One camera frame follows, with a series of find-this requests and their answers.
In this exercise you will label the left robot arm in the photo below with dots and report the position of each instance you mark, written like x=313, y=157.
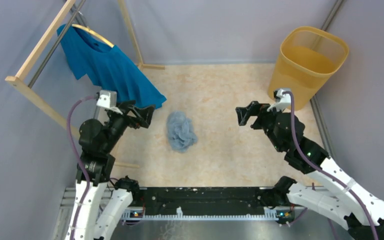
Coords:
x=94, y=167

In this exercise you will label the wooden clothes hanger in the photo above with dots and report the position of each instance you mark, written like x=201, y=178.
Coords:
x=93, y=33

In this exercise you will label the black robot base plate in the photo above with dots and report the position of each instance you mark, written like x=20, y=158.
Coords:
x=205, y=201

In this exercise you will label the yellow mesh trash bin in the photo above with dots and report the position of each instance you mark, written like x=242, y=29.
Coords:
x=307, y=59

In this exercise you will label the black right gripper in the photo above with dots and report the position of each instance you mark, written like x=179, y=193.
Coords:
x=253, y=109

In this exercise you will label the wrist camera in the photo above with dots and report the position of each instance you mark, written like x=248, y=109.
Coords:
x=107, y=99
x=282, y=100

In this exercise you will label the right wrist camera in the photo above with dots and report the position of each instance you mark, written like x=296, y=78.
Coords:
x=282, y=100

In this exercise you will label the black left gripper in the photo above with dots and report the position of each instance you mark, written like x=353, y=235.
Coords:
x=143, y=116

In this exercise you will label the blue t-shirt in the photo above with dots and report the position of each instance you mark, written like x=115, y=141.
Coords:
x=109, y=68

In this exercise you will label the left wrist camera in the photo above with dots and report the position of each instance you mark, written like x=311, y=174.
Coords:
x=107, y=99

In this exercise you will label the light blue trash bag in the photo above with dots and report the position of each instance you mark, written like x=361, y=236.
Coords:
x=180, y=132

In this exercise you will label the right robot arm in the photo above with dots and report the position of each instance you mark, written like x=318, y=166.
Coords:
x=347, y=203

